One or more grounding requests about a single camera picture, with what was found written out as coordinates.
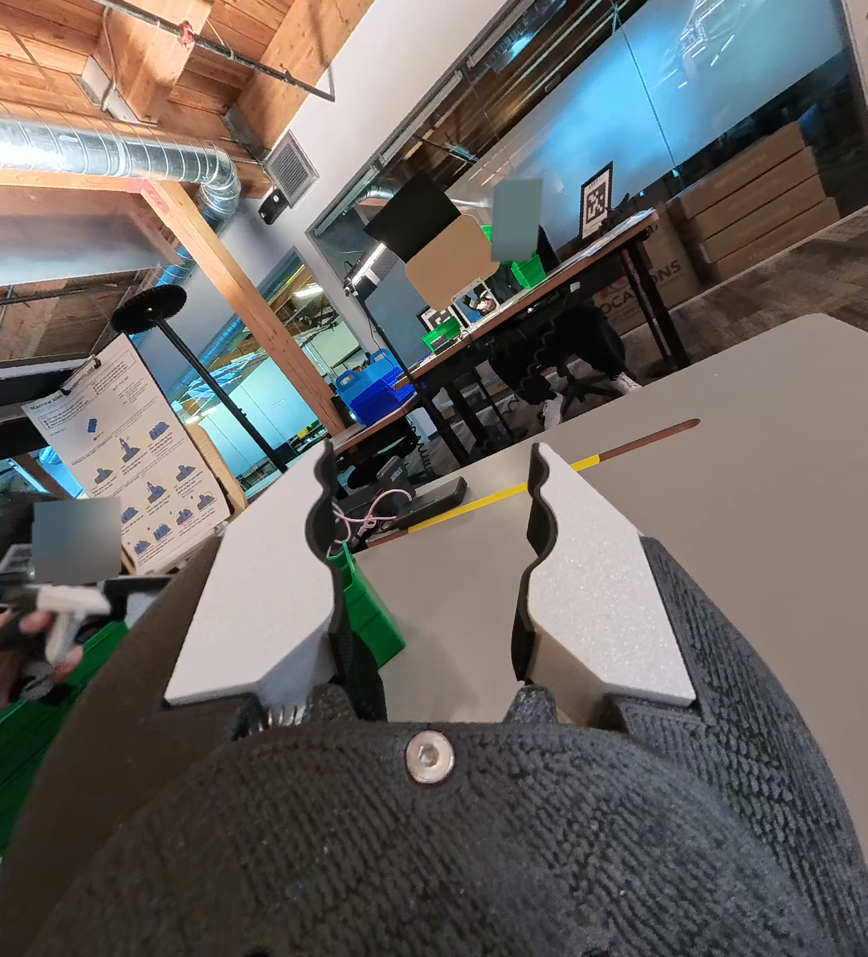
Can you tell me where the wooden backing board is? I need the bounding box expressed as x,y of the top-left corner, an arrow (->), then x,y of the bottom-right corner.
187,422 -> 248,517

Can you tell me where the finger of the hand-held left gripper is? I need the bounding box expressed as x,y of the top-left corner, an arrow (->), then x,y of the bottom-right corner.
32,574 -> 175,613

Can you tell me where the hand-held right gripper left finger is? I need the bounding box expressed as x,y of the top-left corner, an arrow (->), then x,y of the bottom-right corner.
163,441 -> 348,710

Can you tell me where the studio light on stand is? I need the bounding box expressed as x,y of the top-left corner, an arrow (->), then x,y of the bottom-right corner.
342,245 -> 474,466

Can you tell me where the black sprinkler pipe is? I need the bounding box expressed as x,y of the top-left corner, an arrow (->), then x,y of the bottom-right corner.
97,0 -> 338,103

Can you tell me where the wooden support post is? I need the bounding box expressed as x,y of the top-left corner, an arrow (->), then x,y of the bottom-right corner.
142,179 -> 347,436

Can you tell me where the black photo flag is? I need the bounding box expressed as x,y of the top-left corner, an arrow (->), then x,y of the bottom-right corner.
364,172 -> 462,264

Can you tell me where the white framed monitor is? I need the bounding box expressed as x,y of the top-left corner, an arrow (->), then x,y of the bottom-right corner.
0,357 -> 103,470

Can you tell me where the pink cable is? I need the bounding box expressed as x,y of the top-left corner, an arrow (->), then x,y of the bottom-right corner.
333,488 -> 414,552

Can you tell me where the black labelled box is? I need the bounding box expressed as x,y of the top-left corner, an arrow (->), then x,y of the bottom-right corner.
347,456 -> 414,492

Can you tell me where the black tripod stand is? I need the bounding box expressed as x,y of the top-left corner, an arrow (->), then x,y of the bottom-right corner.
111,286 -> 290,474

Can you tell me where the black charger box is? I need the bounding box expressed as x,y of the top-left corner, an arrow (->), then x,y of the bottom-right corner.
392,476 -> 470,529

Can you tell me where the long wooden work table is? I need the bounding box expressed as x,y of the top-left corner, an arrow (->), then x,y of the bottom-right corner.
331,400 -> 426,459

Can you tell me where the printed instruction sheet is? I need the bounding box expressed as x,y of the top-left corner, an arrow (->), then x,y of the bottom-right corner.
22,332 -> 229,577

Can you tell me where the glass partition wall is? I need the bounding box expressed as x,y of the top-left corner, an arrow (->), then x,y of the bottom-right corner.
307,0 -> 868,352

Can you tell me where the wall vent grille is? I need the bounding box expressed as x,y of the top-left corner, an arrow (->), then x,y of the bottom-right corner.
263,131 -> 321,208

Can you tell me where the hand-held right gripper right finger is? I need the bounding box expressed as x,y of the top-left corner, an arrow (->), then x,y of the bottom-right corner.
511,443 -> 698,719

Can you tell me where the silver air duct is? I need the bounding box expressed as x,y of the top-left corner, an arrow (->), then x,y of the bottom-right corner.
0,105 -> 242,227

